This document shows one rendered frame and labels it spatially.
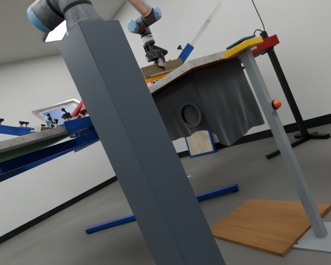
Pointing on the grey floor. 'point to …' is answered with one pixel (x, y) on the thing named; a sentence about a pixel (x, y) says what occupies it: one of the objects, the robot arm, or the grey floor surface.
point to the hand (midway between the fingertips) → (164, 70)
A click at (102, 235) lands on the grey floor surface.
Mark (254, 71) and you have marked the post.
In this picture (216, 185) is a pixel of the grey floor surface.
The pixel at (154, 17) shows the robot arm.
